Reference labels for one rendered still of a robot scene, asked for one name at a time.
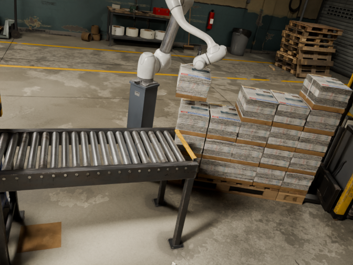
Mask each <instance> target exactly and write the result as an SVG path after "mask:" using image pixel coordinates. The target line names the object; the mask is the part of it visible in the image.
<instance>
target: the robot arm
mask: <svg viewBox="0 0 353 265"><path fill-rule="evenodd" d="M165 1H166V4H167V6H168V8H169V10H170V12H171V13H172V15H171V18H170V20H169V23H168V26H167V29H166V31H165V35H164V38H163V40H162V43H161V46H160V48H159V49H157V50H156V52H155V53H154V54H153V53H150V52H144V53H143V54H141V56H140V58H139V61H138V69H137V78H136V79H132V81H133V82H134V83H135V84H140V85H142V86H144V87H147V86H150V85H154V84H158V82H157V81H154V80H153V78H154V75H155V74H156V73H160V72H163V71H166V70H167V69H169V68H170V66H171V54H170V50H171V47H172V45H173V42H174V39H175V37H176V34H177V32H178V29H179V26H181V27H182V28H183V29H184V30H185V31H187V32H189V33H191V34H193V35H195V36H197V37H199V38H200V39H202V40H204V41H205V42H206V43H207V53H205V54H202V55H201V50H202V47H201V46H199V48H198V54H197V56H195V58H194V60H193V66H194V67H195V68H194V69H197V70H202V69H204V68H206V67H207V66H209V65H211V64H214V63H217V62H219V61H220V60H222V59H223V58H224V57H225V56H226V55H227V49H226V47H225V46H223V45H221V46H219V45H218V44H216V43H215V42H214V40H213V39H212V38H211V37H210V36H209V35H208V34H206V33H205V32H203V31H201V30H199V29H197V28H196V27H194V26H192V25H190V24H189V23H188V22H187V21H186V20H185V17H184V15H185V14H186V13H187V11H188V10H189V9H190V8H191V7H192V5H193V3H194V0H165Z"/></svg>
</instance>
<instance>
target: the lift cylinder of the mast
mask: <svg viewBox="0 0 353 265"><path fill-rule="evenodd" d="M348 120H353V117H352V116H348V115H346V117H345V119H344V121H343V124H342V126H339V128H338V131H337V133H336V136H335V138H334V140H333V143H332V144H331V147H330V149H329V151H328V153H327V156H326V158H325V160H324V162H323V164H324V165H325V167H326V168H327V166H328V164H329V162H330V160H331V158H332V156H333V154H334V152H335V149H336V147H337V145H338V143H339V141H340V139H341V137H342V134H343V132H344V131H345V129H346V128H345V125H346V123H347V121H348ZM345 162H347V161H346V160H345V161H343V162H342V164H341V165H340V166H339V167H338V168H337V169H336V170H335V171H334V172H333V173H332V174H331V175H333V174H334V173H335V172H336V171H337V170H338V169H339V168H340V167H341V166H342V165H343V163H345Z"/></svg>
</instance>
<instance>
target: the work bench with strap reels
mask: <svg viewBox="0 0 353 265"><path fill-rule="evenodd" d="M107 9H108V18H107V40H106V41H109V45H108V46H110V47H112V46H111V39H112V38H116V39H127V40H138V41H145V42H156V43H161V42H162V40H163V38H164V35H165V31H162V30H155V31H153V30H151V29H141V30H140V34H138V29H137V28H133V27H127V28H126V33H124V27H122V26H118V25H112V18H113V14H116V15H125V16H135V17H142V18H151V19H160V20H165V21H168V22H167V26H168V23H169V20H170V18H171V14H169V13H170V10H169V9H168V8H164V7H162V8H159V7H154V8H153V12H149V11H145V12H147V13H148V14H147V13H146V14H145V13H142V12H140V11H138V10H137V11H136V12H135V14H134V13H131V12H129V10H130V9H127V8H120V9H117V8H115V10H113V9H114V8H112V7H111V6H107ZM110 13H111V14H110ZM109 18H110V25H109ZM108 39H109V40H108Z"/></svg>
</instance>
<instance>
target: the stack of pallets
mask: <svg viewBox="0 0 353 265"><path fill-rule="evenodd" d="M295 24H297V25H295ZM291 28H292V29H293V30H291ZM334 30H336V33H335V34H334V33H333V31H334ZM343 31H344V30H342V29H337V28H334V27H330V26H326V25H322V24H314V23H307V22H300V21H292V20H290V21H289V25H286V26H285V30H283V31H282V40H281V45H280V46H281V49H280V51H277V53H276V57H275V60H274V61H275V65H274V66H277V67H282V69H283V70H290V73H291V74H296V71H297V70H296V67H297V59H298V55H299V52H298V50H299V46H309V47H321V48H324V45H325V46H327V48H333V47H334V45H333V41H334V40H336V39H337V36H338V35H342V33H343ZM288 34H290V35H288ZM328 35H331V37H330V38H327V36H328ZM288 39H289V40H290V41H288ZM324 39H325V40H327V42H326V43H324V42H323V40H324ZM287 45H288V46H287ZM286 50H288V51H286Z"/></svg>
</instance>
